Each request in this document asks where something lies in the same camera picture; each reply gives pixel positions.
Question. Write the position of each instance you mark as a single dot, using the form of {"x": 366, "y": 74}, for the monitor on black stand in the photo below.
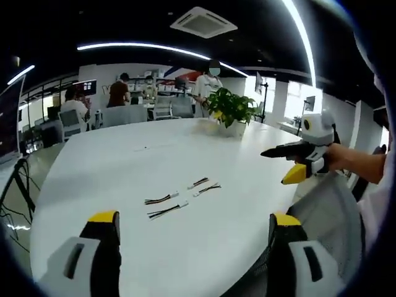
{"x": 259, "y": 82}

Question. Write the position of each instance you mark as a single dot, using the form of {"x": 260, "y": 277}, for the grey mesh office chair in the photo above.
{"x": 328, "y": 210}

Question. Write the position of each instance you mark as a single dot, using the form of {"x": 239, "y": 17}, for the large dark monitor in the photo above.
{"x": 9, "y": 123}

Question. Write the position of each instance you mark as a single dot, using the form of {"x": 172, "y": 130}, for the green potted plant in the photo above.
{"x": 232, "y": 106}

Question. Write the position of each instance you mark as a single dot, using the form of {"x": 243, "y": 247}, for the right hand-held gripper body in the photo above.
{"x": 318, "y": 130}

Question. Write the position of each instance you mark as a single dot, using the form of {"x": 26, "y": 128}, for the wall screen with red picture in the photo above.
{"x": 85, "y": 86}

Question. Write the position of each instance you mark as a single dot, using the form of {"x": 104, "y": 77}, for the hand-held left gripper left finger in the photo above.
{"x": 89, "y": 247}

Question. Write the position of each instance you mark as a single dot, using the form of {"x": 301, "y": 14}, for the person's white clothing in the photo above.
{"x": 379, "y": 222}

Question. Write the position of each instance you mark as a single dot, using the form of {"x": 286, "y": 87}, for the short ceiling light strip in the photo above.
{"x": 21, "y": 74}

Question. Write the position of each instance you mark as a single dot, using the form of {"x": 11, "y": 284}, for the long ceiling light strip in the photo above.
{"x": 304, "y": 40}
{"x": 148, "y": 46}

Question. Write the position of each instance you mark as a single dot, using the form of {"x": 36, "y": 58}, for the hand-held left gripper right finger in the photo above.
{"x": 297, "y": 247}

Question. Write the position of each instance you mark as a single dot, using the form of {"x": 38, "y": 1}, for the ceiling air conditioner vent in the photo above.
{"x": 204, "y": 22}

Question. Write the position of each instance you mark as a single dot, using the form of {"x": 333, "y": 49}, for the person's right hand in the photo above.
{"x": 335, "y": 157}

